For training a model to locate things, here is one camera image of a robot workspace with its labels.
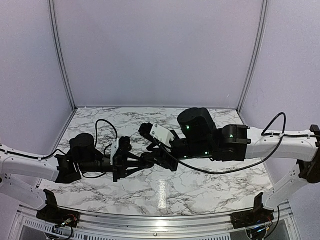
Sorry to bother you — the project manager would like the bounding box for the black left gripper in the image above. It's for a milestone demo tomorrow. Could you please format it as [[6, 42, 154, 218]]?
[[78, 151, 146, 183]]

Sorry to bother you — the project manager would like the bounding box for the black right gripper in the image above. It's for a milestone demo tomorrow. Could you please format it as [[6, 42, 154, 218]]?
[[143, 130, 215, 173]]

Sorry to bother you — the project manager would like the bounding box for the black round disc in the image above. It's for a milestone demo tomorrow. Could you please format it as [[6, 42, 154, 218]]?
[[140, 152, 155, 169]]

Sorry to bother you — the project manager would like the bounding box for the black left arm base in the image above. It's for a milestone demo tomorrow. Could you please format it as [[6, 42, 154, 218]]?
[[36, 189, 80, 228]]

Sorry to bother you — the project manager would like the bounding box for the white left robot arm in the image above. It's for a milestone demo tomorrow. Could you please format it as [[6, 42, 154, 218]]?
[[0, 133, 155, 223]]

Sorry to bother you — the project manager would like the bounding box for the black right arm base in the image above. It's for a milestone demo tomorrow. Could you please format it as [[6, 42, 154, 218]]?
[[230, 192, 275, 229]]

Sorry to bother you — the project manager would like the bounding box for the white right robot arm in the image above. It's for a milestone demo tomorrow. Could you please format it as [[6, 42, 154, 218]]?
[[140, 107, 320, 224]]

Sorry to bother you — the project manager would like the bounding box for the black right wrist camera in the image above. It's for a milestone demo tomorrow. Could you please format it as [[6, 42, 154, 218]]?
[[138, 123, 153, 142]]

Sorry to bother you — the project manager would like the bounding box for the aluminium front rail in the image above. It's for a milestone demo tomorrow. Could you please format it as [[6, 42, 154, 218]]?
[[9, 202, 301, 240]]

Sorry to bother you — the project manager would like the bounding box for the right aluminium frame post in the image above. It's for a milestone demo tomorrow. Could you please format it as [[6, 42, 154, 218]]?
[[236, 0, 270, 115]]

